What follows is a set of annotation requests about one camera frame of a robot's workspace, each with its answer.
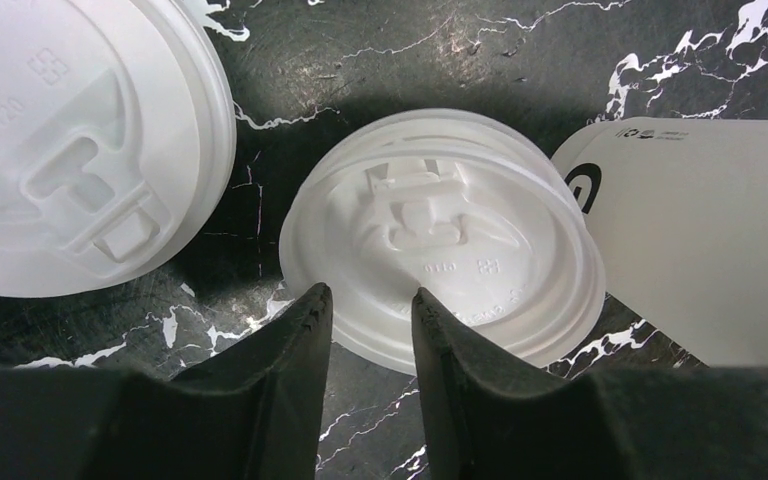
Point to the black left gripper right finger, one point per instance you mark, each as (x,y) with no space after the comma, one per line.
(489,415)

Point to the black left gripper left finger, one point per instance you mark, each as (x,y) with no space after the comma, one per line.
(253,411)

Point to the white lid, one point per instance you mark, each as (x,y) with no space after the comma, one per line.
(117,140)
(456,203)

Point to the stack of white lids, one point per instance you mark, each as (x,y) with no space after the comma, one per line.
(678,209)

